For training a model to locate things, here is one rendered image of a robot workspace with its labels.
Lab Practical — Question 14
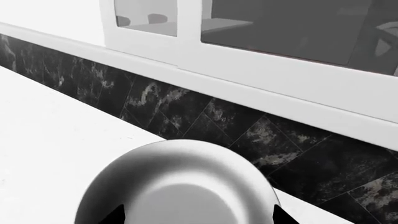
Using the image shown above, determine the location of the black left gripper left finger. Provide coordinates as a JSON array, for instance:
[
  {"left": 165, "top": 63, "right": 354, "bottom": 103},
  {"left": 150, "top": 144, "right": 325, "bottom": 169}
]
[{"left": 98, "top": 203, "right": 127, "bottom": 224}]

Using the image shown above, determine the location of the black marble tile backsplash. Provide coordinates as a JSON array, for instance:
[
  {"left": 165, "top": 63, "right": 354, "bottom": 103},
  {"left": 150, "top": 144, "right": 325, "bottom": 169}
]
[{"left": 0, "top": 33, "right": 398, "bottom": 224}]

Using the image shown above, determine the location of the white framed window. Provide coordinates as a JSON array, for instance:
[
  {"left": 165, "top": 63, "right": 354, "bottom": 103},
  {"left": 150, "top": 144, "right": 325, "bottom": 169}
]
[{"left": 0, "top": 0, "right": 398, "bottom": 151}]

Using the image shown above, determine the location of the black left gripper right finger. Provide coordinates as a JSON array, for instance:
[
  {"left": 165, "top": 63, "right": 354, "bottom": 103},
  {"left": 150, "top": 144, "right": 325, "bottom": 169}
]
[{"left": 271, "top": 203, "right": 299, "bottom": 224}]

